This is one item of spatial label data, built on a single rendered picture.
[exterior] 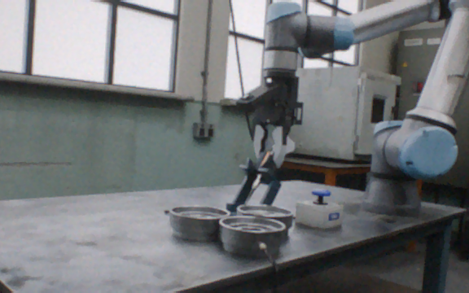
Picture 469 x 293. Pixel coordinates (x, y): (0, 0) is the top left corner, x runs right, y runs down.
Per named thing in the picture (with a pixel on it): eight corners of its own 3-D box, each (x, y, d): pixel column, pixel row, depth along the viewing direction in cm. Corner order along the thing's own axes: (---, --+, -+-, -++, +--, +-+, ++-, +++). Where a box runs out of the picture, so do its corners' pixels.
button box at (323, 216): (323, 230, 87) (326, 206, 87) (295, 223, 92) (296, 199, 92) (344, 225, 93) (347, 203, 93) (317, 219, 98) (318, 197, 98)
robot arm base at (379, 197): (377, 203, 127) (380, 168, 126) (430, 212, 116) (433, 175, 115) (350, 207, 116) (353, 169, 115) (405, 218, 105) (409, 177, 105)
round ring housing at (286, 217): (282, 242, 76) (285, 218, 76) (226, 233, 80) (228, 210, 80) (297, 230, 86) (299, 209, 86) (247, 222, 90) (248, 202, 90)
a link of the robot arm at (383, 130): (406, 172, 122) (410, 123, 121) (429, 177, 108) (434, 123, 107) (364, 168, 121) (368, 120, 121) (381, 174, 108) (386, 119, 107)
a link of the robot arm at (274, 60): (284, 50, 94) (255, 51, 100) (282, 71, 95) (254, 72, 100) (304, 55, 100) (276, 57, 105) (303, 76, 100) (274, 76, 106)
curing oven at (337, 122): (361, 166, 285) (369, 65, 281) (286, 156, 328) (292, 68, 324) (401, 164, 328) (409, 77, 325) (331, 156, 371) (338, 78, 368)
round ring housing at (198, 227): (188, 245, 71) (190, 220, 70) (157, 229, 79) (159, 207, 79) (240, 238, 77) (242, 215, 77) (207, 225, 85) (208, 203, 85)
